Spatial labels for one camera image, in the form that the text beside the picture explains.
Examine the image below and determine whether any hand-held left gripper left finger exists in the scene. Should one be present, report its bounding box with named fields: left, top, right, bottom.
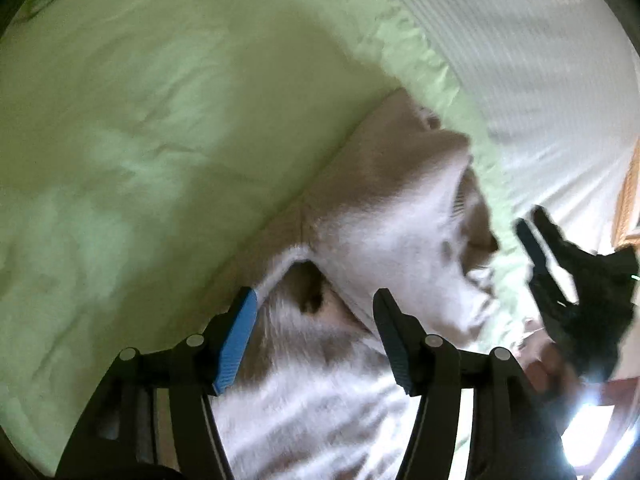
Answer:
left=55, top=286, right=258, bottom=480

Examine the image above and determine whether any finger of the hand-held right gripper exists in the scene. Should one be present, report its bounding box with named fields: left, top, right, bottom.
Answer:
left=532, top=206, right=596, bottom=271
left=516, top=218, right=551, bottom=282

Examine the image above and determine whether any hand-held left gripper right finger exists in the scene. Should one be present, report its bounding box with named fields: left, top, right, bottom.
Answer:
left=372, top=288, right=578, bottom=480

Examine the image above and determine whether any beige small garment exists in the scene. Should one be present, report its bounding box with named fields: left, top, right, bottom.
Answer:
left=212, top=87, right=501, bottom=480

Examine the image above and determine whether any person's right hand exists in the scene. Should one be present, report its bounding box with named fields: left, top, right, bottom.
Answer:
left=517, top=327, right=583, bottom=403

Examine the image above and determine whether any white striped bed cover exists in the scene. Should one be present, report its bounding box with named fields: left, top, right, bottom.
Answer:
left=360, top=0, right=640, bottom=256

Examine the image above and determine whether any light green bed sheet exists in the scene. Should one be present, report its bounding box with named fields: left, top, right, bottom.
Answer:
left=0, top=0, right=531, bottom=476

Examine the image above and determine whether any wooden bed frame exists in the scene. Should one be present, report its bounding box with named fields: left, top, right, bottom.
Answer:
left=612, top=140, right=640, bottom=252

